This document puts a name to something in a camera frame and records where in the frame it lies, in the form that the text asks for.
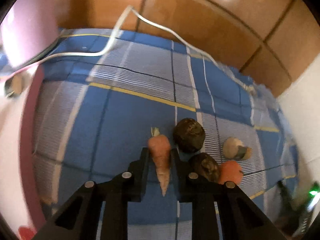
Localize white power cable with plug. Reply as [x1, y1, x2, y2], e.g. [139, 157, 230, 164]
[15, 4, 257, 95]

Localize orange toy carrot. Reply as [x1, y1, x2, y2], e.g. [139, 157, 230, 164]
[148, 127, 171, 197]

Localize dark lumpy fruit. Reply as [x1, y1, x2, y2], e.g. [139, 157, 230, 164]
[188, 152, 220, 183]

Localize orange tangerine on cloth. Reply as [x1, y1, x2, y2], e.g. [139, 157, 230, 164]
[219, 160, 244, 185]

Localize pink rimmed white tray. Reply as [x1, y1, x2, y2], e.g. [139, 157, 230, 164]
[1, 66, 46, 238]

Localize blue plaid tablecloth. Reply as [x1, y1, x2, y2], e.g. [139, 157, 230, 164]
[33, 29, 297, 223]

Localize pink electric kettle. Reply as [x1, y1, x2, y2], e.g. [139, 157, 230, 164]
[1, 0, 59, 69]

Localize small red tomato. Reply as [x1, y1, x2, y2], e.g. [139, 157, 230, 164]
[18, 226, 36, 240]

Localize white and dark cut piece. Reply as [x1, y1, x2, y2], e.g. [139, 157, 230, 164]
[222, 137, 252, 160]

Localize small yellow-green fruit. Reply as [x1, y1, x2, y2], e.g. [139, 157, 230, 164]
[4, 74, 24, 98]

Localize wooden wall panelling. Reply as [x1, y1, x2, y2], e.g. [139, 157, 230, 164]
[55, 0, 319, 96]

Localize dark round fruit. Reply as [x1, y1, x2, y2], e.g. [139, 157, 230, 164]
[172, 118, 206, 154]

